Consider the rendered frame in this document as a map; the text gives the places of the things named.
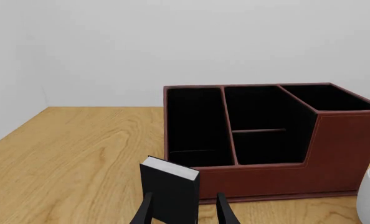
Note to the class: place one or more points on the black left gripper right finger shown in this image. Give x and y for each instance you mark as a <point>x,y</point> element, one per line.
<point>225,211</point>

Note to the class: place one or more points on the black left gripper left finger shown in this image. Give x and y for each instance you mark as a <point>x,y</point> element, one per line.
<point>142,212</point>

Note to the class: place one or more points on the red-brown desk caddy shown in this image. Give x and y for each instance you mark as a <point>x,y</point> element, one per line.
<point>312,161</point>

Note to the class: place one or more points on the black book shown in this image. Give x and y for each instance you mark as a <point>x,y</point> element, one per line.
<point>169,189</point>

